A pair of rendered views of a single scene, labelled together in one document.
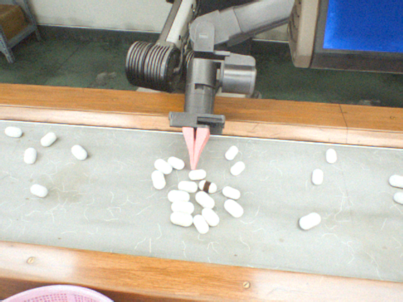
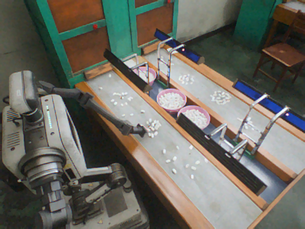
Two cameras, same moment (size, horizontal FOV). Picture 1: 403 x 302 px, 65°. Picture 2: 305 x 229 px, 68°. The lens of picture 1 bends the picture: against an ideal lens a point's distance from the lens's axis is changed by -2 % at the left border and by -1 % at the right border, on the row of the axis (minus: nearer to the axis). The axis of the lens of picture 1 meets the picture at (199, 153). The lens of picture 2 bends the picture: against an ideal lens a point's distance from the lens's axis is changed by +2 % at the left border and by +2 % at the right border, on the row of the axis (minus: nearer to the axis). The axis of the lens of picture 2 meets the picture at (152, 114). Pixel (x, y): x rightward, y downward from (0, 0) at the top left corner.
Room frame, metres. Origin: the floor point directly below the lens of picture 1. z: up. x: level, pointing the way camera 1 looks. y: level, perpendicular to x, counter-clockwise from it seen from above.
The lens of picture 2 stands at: (1.12, 0.84, 2.16)
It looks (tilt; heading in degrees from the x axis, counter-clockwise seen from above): 48 degrees down; 227
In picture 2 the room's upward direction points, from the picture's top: 1 degrees counter-clockwise
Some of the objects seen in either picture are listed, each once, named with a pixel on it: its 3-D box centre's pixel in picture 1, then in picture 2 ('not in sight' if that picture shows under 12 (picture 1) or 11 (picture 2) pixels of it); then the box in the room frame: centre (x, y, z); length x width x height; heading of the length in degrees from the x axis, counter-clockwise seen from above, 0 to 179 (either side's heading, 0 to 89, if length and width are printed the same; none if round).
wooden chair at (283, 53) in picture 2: not in sight; (285, 53); (-1.93, 0.17, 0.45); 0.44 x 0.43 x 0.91; 75
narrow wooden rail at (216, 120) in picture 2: not in sight; (196, 105); (-0.12, 0.08, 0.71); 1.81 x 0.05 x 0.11; 84
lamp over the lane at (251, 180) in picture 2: not in sight; (216, 147); (0.37, 0.57, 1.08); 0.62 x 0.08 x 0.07; 84
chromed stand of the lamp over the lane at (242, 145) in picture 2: not in sight; (220, 157); (0.30, 0.58, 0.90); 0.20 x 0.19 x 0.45; 84
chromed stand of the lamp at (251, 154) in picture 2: not in sight; (258, 127); (-0.10, 0.62, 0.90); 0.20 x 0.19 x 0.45; 84
